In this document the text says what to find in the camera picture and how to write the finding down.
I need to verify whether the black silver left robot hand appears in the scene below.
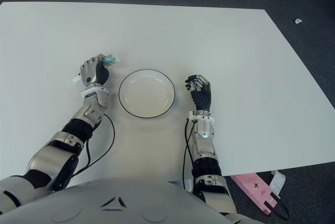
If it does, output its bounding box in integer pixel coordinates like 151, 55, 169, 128
79, 54, 110, 88

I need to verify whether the pink tool on floor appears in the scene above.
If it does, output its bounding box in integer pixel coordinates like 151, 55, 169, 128
231, 173, 281, 216

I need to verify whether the black thin cord loop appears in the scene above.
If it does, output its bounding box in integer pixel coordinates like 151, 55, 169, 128
264, 192, 290, 221

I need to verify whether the green white toothpaste tube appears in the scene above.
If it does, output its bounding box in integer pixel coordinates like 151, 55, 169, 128
72, 53, 120, 83

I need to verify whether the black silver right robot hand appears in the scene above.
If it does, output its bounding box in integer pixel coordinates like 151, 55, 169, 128
184, 74, 212, 112

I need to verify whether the white paper strip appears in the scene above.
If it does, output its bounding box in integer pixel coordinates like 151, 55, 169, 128
269, 171, 286, 196

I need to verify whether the white plate with black rim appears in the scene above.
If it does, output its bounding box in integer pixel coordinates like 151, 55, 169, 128
118, 69, 176, 119

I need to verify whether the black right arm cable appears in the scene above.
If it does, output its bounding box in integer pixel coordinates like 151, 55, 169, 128
182, 119, 196, 191

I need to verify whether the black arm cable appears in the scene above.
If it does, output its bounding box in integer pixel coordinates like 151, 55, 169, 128
73, 114, 116, 176
182, 119, 196, 191

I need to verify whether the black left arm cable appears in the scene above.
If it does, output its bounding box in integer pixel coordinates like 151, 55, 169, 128
73, 114, 116, 176

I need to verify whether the grey robot torso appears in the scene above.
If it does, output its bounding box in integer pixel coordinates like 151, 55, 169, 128
0, 176, 262, 224

